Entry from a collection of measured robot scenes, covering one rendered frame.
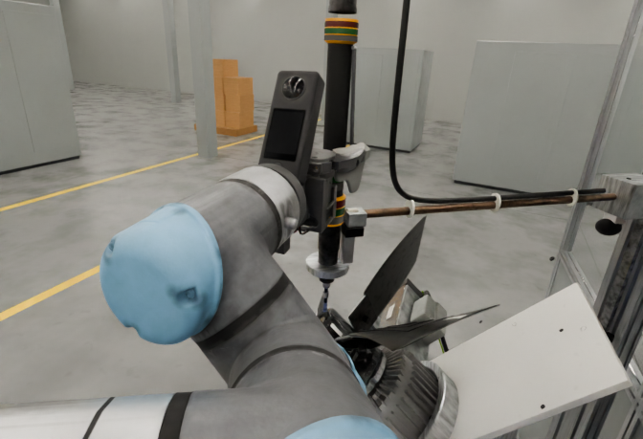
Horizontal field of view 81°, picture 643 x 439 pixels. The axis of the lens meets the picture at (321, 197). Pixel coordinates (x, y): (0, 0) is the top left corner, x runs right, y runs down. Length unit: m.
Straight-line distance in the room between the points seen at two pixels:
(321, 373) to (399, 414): 0.63
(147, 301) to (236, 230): 0.07
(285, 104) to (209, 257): 0.21
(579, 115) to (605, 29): 6.91
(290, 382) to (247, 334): 0.08
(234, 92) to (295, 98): 8.29
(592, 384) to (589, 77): 5.44
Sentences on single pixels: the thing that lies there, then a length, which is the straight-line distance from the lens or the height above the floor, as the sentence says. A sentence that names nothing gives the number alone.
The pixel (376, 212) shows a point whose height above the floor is 1.53.
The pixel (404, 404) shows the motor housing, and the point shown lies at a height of 1.16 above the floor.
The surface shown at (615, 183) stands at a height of 1.55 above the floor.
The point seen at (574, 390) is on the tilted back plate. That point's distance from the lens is 0.73.
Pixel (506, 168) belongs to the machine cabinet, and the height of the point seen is 0.35.
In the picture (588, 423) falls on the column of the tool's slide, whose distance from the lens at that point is 1.28.
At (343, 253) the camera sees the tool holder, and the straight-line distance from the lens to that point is 0.60.
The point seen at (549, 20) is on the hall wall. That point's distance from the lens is 12.67.
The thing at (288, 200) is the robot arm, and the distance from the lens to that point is 0.31.
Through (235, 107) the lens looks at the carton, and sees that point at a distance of 8.75.
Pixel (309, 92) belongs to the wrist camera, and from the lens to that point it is 0.38.
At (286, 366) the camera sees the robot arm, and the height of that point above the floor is 1.62.
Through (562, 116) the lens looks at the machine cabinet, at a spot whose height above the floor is 1.16.
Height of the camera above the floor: 1.76
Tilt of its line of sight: 21 degrees down
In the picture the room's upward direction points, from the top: 3 degrees clockwise
